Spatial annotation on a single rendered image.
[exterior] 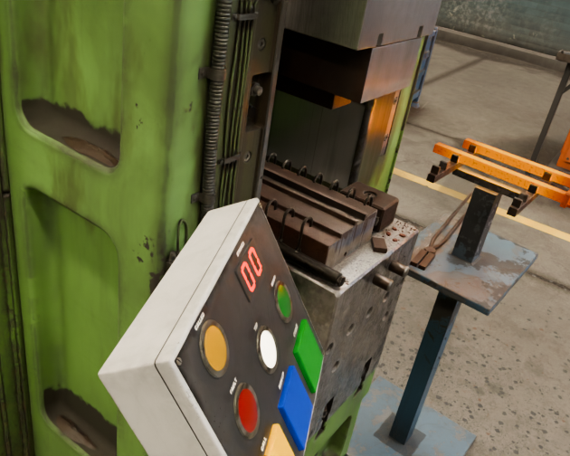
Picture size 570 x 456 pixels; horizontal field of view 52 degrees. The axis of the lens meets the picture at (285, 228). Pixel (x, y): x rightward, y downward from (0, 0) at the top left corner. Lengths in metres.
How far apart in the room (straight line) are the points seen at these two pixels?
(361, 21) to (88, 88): 0.48
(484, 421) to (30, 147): 1.83
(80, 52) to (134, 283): 0.40
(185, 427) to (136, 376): 0.07
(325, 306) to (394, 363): 1.31
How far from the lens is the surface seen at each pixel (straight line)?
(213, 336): 0.60
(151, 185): 0.94
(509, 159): 1.71
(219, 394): 0.61
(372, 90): 1.06
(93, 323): 1.35
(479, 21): 8.97
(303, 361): 0.82
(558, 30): 8.74
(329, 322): 1.19
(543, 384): 2.68
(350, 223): 1.23
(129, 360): 0.57
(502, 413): 2.45
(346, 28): 0.98
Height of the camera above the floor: 1.57
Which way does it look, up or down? 30 degrees down
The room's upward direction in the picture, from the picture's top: 10 degrees clockwise
